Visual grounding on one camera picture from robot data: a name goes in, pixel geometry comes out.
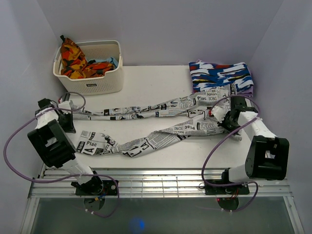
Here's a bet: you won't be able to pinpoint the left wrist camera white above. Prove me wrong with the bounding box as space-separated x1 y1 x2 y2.
58 100 77 114

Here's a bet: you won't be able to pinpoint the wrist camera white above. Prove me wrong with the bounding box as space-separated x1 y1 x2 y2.
210 106 228 123
58 100 77 114

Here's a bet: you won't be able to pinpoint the aluminium rail frame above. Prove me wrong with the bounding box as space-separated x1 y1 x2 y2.
19 97 305 234

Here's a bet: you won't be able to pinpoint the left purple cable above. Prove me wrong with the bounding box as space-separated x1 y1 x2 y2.
3 91 120 218

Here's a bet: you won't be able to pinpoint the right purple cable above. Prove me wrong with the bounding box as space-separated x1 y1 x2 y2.
201 96 261 213

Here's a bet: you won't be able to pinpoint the cream perforated plastic basket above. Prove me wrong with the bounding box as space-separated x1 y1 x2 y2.
53 40 124 96

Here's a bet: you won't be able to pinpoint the light blue garment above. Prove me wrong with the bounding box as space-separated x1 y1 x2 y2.
88 57 119 68

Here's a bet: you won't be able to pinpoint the newspaper print trousers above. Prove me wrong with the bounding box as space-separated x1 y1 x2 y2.
73 84 237 158

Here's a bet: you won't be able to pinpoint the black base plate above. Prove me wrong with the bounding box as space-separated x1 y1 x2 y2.
204 179 250 195
71 180 117 196

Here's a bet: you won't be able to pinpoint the orange camouflage trousers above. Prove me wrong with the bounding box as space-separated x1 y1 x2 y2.
60 35 116 79

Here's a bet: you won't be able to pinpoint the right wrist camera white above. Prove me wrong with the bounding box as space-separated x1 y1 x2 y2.
210 106 228 123

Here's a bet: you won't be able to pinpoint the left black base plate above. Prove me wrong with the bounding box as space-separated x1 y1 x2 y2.
71 180 117 196

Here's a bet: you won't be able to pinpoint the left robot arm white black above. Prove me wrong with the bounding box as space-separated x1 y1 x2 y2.
27 98 104 195

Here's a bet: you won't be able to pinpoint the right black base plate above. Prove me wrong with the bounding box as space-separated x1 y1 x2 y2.
204 179 250 195

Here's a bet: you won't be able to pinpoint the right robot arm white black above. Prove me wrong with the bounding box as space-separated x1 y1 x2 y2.
220 96 290 194

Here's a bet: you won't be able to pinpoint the blue red white folded trousers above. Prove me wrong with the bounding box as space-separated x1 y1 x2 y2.
188 60 254 94

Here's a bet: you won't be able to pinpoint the purple cable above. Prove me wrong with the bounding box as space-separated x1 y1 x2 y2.
3 91 120 218
201 96 261 213

